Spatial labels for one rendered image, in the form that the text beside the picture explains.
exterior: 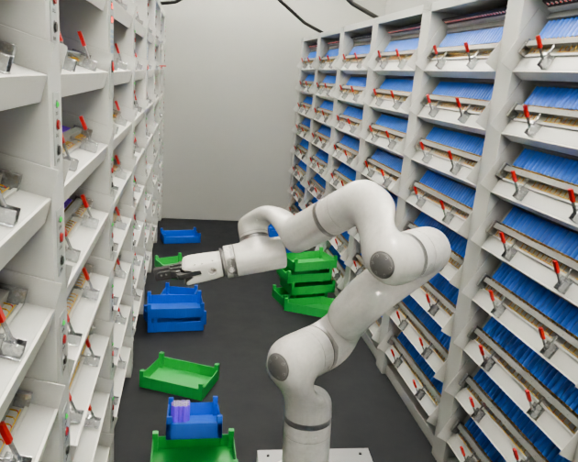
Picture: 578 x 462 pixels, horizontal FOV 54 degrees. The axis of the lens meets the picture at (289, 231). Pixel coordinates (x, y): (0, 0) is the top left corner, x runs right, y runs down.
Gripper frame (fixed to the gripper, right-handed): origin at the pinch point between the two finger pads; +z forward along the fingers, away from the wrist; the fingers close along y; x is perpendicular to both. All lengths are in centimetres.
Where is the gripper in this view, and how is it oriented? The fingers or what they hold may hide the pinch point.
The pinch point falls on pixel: (162, 273)
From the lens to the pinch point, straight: 146.4
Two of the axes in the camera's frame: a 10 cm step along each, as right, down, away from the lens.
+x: -1.3, -9.5, -3.0
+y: -1.7, -2.7, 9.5
